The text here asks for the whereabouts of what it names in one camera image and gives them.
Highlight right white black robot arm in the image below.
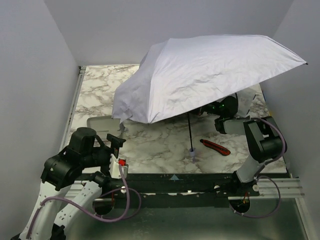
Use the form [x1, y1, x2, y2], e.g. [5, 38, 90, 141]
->
[198, 96, 287, 194]

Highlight pink zippered umbrella case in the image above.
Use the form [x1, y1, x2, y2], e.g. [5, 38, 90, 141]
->
[86, 115, 128, 136]

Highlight red black utility knife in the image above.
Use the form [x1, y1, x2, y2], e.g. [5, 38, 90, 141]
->
[199, 139, 231, 156]

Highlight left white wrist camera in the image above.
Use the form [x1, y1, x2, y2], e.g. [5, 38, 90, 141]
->
[108, 154, 129, 179]

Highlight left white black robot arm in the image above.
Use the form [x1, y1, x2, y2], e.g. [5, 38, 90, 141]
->
[13, 127, 128, 240]

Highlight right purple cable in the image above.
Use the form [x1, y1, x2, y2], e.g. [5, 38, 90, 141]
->
[231, 117, 287, 218]

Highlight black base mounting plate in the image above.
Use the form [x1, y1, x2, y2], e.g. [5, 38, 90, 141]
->
[72, 172, 261, 209]

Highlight lavender umbrella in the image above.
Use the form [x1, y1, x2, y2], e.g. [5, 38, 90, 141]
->
[111, 33, 309, 165]

